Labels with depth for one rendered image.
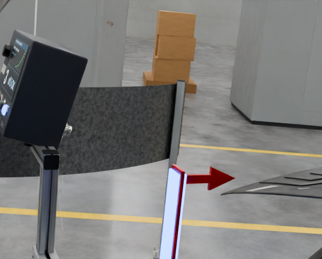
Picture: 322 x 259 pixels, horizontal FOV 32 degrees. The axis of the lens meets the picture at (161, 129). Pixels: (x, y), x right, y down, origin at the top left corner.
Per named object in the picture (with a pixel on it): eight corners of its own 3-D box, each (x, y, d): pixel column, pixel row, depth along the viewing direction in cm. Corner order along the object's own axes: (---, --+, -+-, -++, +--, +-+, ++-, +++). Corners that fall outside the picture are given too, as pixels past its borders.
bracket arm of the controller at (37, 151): (59, 170, 103) (60, 154, 103) (42, 170, 102) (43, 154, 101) (37, 137, 125) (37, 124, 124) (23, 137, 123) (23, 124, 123)
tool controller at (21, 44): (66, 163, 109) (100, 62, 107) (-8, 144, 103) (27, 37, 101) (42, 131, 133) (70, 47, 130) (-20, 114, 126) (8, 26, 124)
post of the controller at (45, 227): (54, 253, 107) (60, 153, 103) (38, 254, 106) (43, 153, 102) (51, 246, 110) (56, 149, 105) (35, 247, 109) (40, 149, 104)
